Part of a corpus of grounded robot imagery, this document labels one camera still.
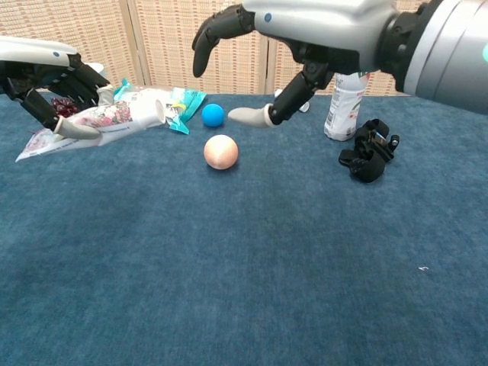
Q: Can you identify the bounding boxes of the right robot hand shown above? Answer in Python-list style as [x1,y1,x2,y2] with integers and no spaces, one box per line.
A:
[191,0,401,130]

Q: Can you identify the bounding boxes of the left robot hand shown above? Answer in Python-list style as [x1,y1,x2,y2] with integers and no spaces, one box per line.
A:
[0,35,114,140]

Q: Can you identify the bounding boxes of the floral white tube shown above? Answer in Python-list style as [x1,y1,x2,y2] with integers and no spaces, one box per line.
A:
[14,99,168,164]

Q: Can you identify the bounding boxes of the yellow-capped drink bottle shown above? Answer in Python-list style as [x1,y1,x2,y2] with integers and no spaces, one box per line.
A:
[323,70,374,142]

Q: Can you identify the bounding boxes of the dark red artificial grapes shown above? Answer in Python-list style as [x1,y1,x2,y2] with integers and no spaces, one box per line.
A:
[49,97,79,117]

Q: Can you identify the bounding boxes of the white green glue stick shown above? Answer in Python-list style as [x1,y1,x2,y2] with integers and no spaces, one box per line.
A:
[274,88,310,113]

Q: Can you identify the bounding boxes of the bamboo folding screen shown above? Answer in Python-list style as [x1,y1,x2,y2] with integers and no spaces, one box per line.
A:
[0,0,439,97]

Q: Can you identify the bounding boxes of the blue ball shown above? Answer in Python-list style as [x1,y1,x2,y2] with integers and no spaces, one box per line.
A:
[201,103,226,128]

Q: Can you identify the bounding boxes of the teal plastic snack packet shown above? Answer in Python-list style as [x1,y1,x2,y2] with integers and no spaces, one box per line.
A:
[114,78,207,136]

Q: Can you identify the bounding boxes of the peach pink ball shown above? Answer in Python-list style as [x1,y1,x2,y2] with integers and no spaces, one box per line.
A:
[203,134,239,171]

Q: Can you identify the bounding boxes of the blue velvet tablecloth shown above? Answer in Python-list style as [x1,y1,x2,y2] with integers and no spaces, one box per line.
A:
[0,91,488,366]

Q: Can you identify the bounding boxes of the black strap with buckle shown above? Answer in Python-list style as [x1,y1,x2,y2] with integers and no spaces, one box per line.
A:
[339,118,400,184]

